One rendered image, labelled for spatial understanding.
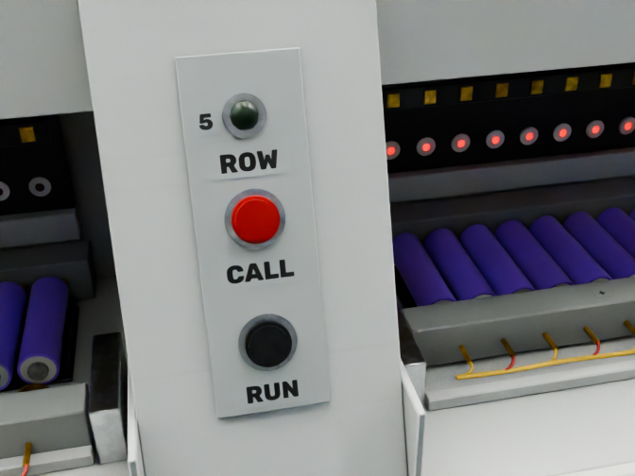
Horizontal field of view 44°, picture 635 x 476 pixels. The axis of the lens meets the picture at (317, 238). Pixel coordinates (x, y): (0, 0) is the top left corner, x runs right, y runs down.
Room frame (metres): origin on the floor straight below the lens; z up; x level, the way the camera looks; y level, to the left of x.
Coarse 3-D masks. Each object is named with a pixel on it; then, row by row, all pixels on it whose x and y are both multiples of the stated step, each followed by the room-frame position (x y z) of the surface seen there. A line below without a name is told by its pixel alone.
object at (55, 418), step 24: (72, 384) 0.31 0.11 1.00; (0, 408) 0.30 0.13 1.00; (24, 408) 0.30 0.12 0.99; (48, 408) 0.29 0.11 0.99; (72, 408) 0.29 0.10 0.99; (0, 432) 0.29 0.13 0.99; (24, 432) 0.29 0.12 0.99; (48, 432) 0.29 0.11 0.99; (72, 432) 0.29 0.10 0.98; (0, 456) 0.29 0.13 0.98; (24, 456) 0.29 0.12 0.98
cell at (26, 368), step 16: (32, 288) 0.39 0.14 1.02; (48, 288) 0.38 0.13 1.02; (64, 288) 0.39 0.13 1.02; (32, 304) 0.37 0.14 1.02; (48, 304) 0.37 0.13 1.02; (64, 304) 0.38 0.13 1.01; (32, 320) 0.36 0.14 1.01; (48, 320) 0.36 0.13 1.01; (64, 320) 0.37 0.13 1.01; (32, 336) 0.34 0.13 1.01; (48, 336) 0.35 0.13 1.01; (32, 352) 0.33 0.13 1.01; (48, 352) 0.34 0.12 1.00; (32, 368) 0.33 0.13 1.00; (48, 368) 0.34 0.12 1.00
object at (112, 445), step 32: (0, 224) 0.40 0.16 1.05; (32, 224) 0.41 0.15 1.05; (64, 224) 0.41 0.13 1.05; (96, 288) 0.41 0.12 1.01; (96, 320) 0.39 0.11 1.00; (96, 352) 0.32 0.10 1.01; (64, 384) 0.34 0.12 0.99; (96, 384) 0.30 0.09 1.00; (128, 384) 0.27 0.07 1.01; (96, 416) 0.29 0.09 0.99; (128, 416) 0.25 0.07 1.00; (96, 448) 0.29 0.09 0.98; (128, 448) 0.24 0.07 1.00
